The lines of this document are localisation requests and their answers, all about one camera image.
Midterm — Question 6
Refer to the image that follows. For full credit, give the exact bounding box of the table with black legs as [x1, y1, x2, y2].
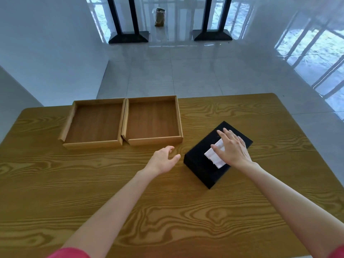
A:
[192, 0, 233, 42]
[106, 0, 150, 44]

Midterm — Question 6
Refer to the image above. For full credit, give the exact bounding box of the pink shirt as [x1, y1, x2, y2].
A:
[47, 244, 344, 258]

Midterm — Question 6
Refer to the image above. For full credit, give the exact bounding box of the person's left forearm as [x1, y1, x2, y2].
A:
[63, 169, 158, 258]

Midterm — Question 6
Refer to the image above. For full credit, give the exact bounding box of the person's left hand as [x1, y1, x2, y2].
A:
[142, 145, 181, 177]

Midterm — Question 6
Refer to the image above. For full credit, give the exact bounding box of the brown bag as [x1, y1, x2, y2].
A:
[152, 7, 166, 27]

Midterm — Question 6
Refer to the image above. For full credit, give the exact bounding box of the wooden tray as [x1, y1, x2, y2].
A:
[58, 98, 127, 150]
[121, 95, 184, 146]

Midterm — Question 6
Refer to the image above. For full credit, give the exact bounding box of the wooden table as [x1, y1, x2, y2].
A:
[0, 93, 344, 258]

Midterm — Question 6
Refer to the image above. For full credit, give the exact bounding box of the white tissue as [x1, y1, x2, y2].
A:
[204, 139, 227, 169]

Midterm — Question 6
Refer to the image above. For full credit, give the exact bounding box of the person's right hand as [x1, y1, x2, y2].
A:
[210, 128, 256, 171]

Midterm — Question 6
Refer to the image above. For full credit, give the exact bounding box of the person's right forearm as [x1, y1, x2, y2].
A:
[242, 162, 344, 258]

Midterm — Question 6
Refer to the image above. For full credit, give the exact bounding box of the black tissue box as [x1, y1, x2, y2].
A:
[183, 120, 254, 190]

